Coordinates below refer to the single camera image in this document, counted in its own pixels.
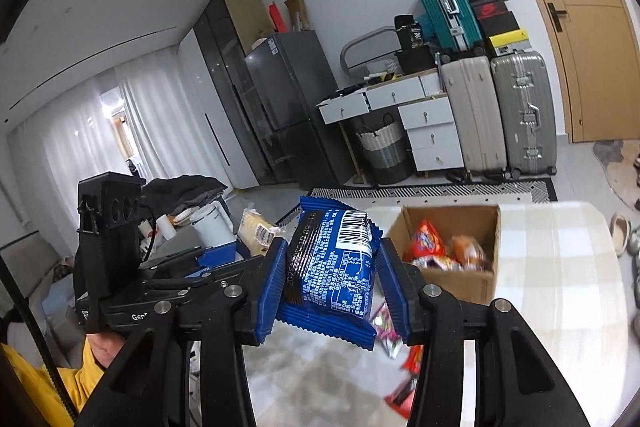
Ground black cloth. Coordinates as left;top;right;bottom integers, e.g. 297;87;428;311
142;174;229;213

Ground wooden door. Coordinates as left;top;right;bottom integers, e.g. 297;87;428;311
482;0;640;144

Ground red flat box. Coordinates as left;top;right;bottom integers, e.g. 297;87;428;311
267;1;289;34

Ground dark door handle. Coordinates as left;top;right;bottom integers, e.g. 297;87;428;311
547;1;569;33

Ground grey refrigerator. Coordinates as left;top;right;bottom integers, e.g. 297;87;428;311
243;30;356;186

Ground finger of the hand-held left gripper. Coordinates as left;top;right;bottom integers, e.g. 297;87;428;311
141;240;252;272
144;256;266;303

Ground teal suitcase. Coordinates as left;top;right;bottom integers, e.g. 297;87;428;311
407;0;484;53

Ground beige suitcase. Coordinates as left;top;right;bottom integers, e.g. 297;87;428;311
438;54;509;181

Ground black storage box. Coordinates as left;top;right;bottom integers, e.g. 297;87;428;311
394;46;436;76

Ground silver suitcase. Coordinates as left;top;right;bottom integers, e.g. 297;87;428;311
489;50;559;178

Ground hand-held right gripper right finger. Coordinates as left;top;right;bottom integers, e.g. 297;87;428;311
375;237;591;427

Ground white curtains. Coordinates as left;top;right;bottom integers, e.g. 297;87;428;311
0;67;212;240

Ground tall brown carton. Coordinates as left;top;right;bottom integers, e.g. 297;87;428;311
283;0;311;33

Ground person's left hand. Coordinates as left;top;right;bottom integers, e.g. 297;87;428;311
87;331;129;371

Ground black paper bag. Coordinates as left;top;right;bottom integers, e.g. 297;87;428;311
393;14;426;50

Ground black cable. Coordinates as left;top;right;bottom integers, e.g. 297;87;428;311
0;252;77;424

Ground clear packet with cream stick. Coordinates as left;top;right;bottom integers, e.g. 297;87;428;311
237;206;287;258

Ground irregular door mat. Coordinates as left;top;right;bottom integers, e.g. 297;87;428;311
592;139;640;213

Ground grey slipper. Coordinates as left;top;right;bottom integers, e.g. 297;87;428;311
609;212;634;258

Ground orange striped snack bag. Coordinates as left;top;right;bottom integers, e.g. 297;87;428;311
449;234;489;269

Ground plain black shoebox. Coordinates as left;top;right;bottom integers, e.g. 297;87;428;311
477;11;519;36

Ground oval grey framed mirror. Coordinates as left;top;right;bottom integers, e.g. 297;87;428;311
339;25;399;80

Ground blue biscuit packet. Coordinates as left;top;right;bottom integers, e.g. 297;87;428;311
276;195;384;351

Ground orange packet with dark cookie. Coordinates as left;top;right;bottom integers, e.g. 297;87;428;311
384;346;427;421

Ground dark glass cabinet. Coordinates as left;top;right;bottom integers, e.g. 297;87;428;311
192;0;281;188

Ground grey and white laundry basket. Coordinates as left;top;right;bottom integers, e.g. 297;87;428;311
355;114;414;186

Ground white drawer desk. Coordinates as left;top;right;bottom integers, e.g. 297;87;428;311
317;69;466;173

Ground beige checked tablecloth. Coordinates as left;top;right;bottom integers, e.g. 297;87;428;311
190;201;629;427

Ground yellow and black shoebox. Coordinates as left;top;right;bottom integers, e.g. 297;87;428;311
484;29;529;56

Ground red packet with blue label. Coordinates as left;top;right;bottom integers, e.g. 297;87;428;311
404;219;449;264

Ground white kettle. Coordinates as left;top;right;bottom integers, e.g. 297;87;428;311
192;201;236;248

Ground brown cardboard box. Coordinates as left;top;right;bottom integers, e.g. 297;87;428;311
387;205;502;306

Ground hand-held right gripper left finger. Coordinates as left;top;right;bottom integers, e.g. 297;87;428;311
75;237;290;427

